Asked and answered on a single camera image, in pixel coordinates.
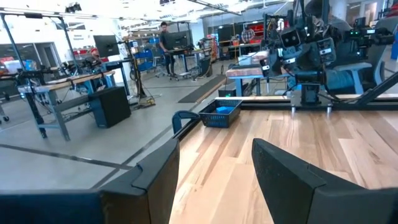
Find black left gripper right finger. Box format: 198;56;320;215
251;138;398;224

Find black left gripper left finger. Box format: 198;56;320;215
0;138;181;224

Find grey office chair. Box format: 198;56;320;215
332;17;398;94

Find red bin shelf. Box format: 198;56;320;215
248;22;266;40

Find white plastic tub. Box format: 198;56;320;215
238;54;253;66

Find wooden workbench blue legs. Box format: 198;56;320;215
225;50;270;97
17;70;116;141

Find blue table clamp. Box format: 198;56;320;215
172;110;200;135

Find black cabinet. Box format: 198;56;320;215
88;86;132;129

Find black plastic basket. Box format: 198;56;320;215
198;98;244;129

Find black floor mat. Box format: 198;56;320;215
178;74;228;104

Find blue storage bins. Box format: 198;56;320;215
133;37;161;72

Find black monitor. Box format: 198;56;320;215
93;34;121;58

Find black aluminium table frame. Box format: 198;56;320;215
172;71;398;141

